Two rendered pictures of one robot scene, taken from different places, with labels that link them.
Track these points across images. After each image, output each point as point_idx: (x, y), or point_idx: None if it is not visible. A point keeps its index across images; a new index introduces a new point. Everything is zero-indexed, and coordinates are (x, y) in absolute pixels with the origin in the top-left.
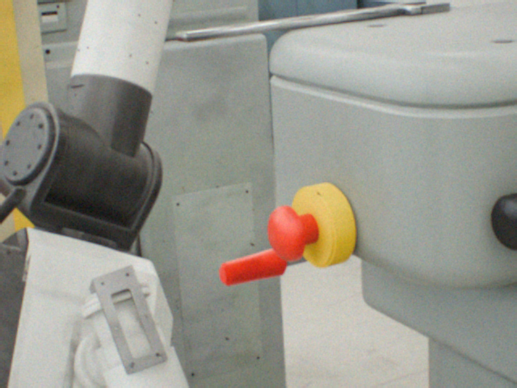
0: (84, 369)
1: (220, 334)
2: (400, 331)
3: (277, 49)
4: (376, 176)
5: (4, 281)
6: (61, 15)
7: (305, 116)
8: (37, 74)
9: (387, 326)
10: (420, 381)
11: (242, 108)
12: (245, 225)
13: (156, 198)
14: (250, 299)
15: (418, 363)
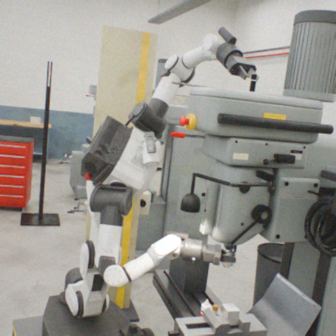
0: (138, 155)
1: (187, 226)
2: (253, 249)
3: (190, 88)
4: (200, 110)
5: (126, 134)
6: None
7: (192, 101)
8: None
9: (249, 247)
10: (254, 265)
11: None
12: (203, 191)
13: (164, 129)
14: (199, 217)
15: (256, 260)
